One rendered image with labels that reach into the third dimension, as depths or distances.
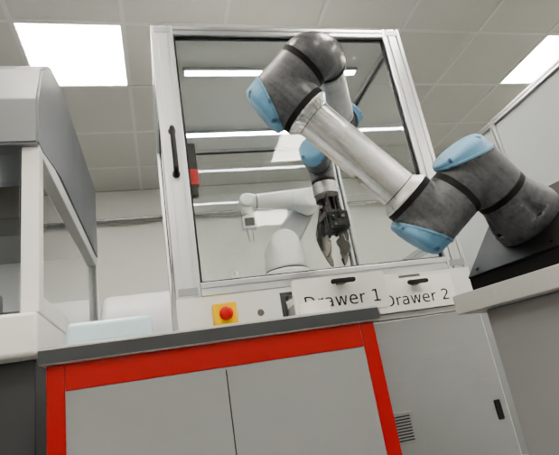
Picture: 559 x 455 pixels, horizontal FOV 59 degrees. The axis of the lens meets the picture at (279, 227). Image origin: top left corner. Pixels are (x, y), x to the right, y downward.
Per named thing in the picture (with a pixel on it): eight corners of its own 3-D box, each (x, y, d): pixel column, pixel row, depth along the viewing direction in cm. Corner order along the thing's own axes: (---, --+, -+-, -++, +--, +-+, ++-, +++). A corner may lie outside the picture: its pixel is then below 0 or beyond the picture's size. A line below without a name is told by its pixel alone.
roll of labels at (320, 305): (299, 326, 110) (296, 308, 111) (330, 321, 111) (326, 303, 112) (302, 320, 103) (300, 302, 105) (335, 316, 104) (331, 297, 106)
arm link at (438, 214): (490, 206, 97) (282, 34, 101) (441, 264, 97) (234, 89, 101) (470, 211, 109) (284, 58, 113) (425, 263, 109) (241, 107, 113)
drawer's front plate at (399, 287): (458, 303, 167) (450, 272, 170) (379, 314, 159) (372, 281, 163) (455, 304, 168) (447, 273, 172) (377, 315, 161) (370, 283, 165)
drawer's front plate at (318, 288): (391, 306, 146) (383, 270, 149) (297, 318, 138) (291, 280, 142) (388, 307, 147) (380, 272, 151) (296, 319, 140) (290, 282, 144)
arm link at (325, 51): (312, -4, 103) (341, 105, 149) (277, 35, 103) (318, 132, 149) (354, 22, 99) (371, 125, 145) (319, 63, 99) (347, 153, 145)
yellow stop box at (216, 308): (239, 324, 146) (236, 301, 148) (215, 327, 144) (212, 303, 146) (237, 327, 150) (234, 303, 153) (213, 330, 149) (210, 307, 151)
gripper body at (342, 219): (327, 230, 141) (319, 191, 144) (319, 239, 148) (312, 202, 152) (352, 227, 142) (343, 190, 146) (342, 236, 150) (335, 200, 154)
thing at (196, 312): (479, 306, 170) (468, 266, 174) (180, 348, 145) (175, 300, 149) (375, 343, 257) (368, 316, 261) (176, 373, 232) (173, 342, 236)
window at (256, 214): (442, 257, 176) (381, 40, 206) (200, 283, 155) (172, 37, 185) (441, 257, 176) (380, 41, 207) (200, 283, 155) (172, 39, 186)
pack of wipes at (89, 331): (152, 344, 100) (151, 321, 101) (153, 337, 91) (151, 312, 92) (72, 354, 95) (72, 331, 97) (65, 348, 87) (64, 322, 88)
